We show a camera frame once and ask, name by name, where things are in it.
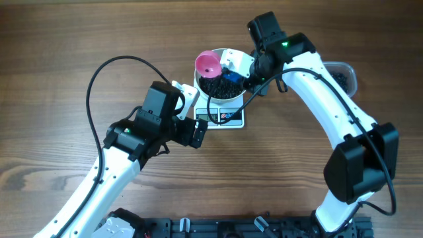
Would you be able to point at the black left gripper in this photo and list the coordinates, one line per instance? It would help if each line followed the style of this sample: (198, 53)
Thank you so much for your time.
(186, 139)

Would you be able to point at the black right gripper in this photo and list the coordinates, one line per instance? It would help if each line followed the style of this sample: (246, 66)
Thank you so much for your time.
(250, 84)

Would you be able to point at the pink scoop blue handle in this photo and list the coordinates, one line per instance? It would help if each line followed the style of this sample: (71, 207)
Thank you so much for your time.
(219, 62)

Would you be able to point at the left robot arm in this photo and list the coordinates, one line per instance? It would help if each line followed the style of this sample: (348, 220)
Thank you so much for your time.
(127, 147)

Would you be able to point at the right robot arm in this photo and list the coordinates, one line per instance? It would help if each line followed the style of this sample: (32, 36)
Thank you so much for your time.
(363, 163)

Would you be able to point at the black beans in bowl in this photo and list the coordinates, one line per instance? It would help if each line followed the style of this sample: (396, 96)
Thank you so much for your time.
(220, 87)

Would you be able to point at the white bowl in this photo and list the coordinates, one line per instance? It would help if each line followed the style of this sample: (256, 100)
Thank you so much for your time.
(197, 75)

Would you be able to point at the white digital kitchen scale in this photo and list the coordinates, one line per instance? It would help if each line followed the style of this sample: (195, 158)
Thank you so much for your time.
(221, 110)

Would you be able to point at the black beans in container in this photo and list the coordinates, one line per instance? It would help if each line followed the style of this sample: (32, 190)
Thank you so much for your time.
(341, 79)

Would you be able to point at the clear plastic bean container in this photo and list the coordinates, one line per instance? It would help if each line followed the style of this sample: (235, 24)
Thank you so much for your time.
(347, 70)

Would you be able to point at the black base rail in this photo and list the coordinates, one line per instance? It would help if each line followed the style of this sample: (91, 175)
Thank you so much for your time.
(224, 228)

